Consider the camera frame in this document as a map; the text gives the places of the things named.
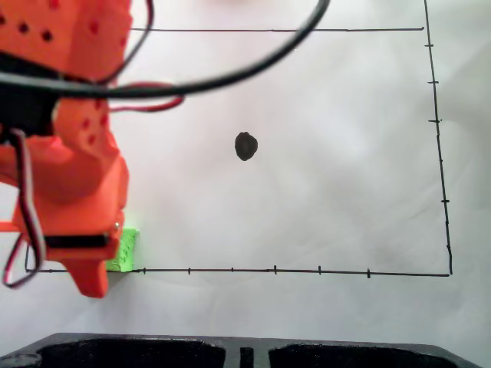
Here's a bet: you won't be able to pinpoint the green textured foam block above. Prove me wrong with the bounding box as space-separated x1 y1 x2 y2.
105 227 140 274

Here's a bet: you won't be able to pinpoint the black dot mark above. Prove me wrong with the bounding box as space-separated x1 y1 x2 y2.
234 131 259 163

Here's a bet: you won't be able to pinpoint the black moulded tray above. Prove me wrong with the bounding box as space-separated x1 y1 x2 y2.
0 332 491 368

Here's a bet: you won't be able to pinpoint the white paper sheet black lines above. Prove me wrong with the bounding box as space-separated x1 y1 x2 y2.
0 0 491 348

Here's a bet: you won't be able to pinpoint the white red black servo cable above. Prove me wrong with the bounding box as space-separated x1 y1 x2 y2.
0 127 48 290

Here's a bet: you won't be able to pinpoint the thick black cable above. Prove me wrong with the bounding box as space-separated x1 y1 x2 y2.
0 0 331 102

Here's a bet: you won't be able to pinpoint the thin red cable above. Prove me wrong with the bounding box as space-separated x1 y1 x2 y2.
109 81 186 114

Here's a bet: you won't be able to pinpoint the thin black cable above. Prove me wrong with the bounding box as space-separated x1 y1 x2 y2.
91 0 154 84

